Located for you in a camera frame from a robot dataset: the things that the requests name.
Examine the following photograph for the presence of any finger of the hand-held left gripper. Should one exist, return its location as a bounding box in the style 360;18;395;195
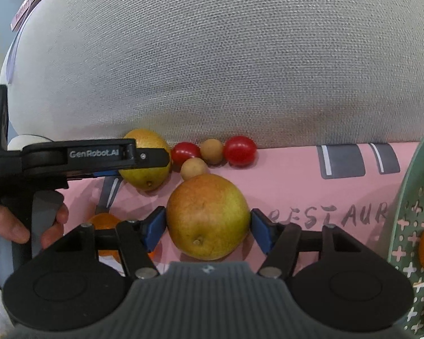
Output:
62;139;172;181

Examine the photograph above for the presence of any green perforated plastic basket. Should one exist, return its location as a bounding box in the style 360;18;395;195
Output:
378;123;424;339

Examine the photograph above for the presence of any brown longan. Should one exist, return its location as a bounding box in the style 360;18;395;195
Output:
180;158;210;181
200;139;224;165

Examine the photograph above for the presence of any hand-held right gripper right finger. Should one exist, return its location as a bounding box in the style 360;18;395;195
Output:
251;208;371;279

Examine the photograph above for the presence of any red cherry tomato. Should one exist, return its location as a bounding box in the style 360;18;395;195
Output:
222;136;258;167
170;142;202;166

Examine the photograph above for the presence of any pink printed mat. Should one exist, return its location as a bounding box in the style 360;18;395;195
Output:
57;141;423;276

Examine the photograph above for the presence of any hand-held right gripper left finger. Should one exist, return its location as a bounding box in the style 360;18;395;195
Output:
47;206;167;279

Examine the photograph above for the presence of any pink box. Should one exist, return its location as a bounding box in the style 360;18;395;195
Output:
10;0;51;31

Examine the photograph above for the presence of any large yellow-red pear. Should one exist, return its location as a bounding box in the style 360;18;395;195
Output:
166;174;251;261

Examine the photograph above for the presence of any person's left hand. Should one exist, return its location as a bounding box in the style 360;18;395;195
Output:
0;203;69;271

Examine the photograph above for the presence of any small yellow pear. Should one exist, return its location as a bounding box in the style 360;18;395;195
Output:
118;128;172;192

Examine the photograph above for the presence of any grey sofa cushion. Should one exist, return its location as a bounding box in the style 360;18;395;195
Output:
0;0;424;149

